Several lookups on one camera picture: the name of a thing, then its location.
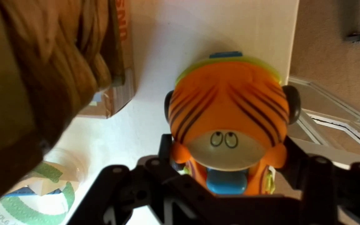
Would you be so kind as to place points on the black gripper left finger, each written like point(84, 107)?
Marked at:
point(118, 190)

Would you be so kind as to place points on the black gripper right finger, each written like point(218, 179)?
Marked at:
point(324, 188)

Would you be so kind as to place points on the orange toy tiger car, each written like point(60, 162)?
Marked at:
point(229, 118)

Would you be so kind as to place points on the open white cabinet door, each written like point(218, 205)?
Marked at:
point(328, 125)

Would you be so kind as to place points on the woven wicker basket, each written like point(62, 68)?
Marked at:
point(54, 57)

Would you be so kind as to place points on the orange board game box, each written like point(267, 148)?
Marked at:
point(119, 63)

